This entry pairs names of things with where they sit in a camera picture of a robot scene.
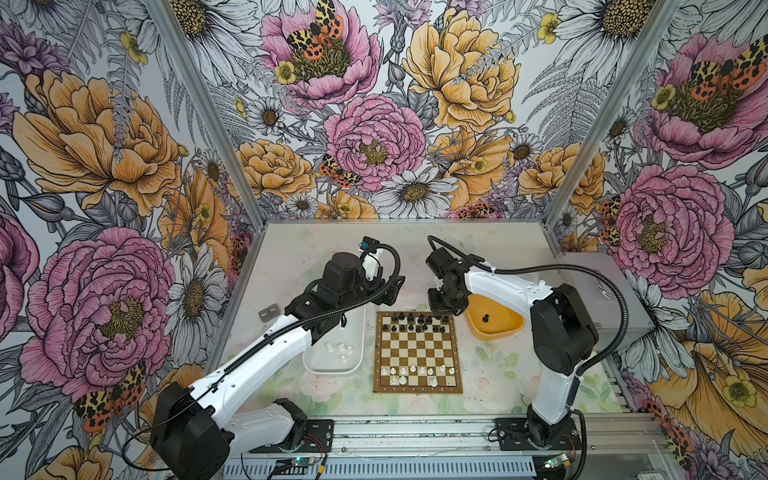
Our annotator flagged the white plastic tray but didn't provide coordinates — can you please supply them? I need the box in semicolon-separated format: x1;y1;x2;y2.
302;307;367;376

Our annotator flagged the aluminium corner post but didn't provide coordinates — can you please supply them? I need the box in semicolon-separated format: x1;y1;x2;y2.
147;1;267;234
543;0;680;229

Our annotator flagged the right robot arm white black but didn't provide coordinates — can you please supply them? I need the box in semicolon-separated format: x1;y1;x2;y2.
426;247;599;448

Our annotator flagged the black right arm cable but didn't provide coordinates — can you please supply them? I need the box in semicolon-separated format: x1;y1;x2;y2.
427;235;630;480

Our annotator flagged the wooden chess board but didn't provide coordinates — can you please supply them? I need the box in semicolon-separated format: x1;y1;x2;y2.
373;311;463;394

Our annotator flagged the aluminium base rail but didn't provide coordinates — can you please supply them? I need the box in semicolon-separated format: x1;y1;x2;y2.
157;412;667;460

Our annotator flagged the aluminium corner post right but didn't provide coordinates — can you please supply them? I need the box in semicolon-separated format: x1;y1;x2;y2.
543;0;680;229

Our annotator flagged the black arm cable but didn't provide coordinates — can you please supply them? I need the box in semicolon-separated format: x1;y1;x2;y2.
119;236;402;472
427;235;630;480

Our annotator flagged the grey metal box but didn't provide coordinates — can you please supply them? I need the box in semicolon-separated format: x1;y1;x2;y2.
557;252;653;353

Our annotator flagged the yellow plastic tray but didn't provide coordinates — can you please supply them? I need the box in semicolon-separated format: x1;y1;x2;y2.
464;294;526;341

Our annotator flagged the aluminium corner post left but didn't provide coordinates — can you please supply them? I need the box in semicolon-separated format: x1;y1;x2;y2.
147;1;267;234

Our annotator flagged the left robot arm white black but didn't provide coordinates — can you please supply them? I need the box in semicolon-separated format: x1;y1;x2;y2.
149;241;405;479

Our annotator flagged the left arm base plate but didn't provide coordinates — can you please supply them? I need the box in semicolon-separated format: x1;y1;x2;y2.
249;419;335;454

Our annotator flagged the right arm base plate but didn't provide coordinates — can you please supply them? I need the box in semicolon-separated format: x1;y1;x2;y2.
494;416;582;452

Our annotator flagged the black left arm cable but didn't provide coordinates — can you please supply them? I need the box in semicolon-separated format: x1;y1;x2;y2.
119;236;402;472

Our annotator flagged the small grey bracket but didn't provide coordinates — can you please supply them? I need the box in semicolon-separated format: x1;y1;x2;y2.
258;304;281;323

